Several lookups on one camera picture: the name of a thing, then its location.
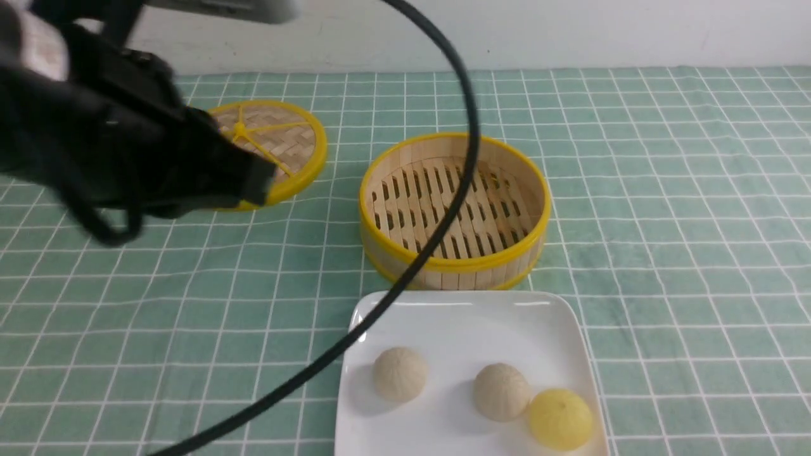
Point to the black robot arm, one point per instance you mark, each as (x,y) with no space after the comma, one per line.
(35,67)

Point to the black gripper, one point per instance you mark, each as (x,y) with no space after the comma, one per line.
(135,135)

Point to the white square plate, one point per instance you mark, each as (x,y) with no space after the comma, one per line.
(458,333)

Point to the cream steamed bun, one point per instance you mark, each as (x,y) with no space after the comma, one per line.
(399,374)

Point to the yellow steamed bun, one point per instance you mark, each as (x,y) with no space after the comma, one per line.
(560,419)

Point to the green checkered tablecloth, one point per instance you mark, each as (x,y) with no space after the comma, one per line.
(679,236)

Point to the beige steamed bun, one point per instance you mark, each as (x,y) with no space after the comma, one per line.
(501,392)

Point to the woven bamboo steamer lid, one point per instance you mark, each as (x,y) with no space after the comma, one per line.
(282,133)

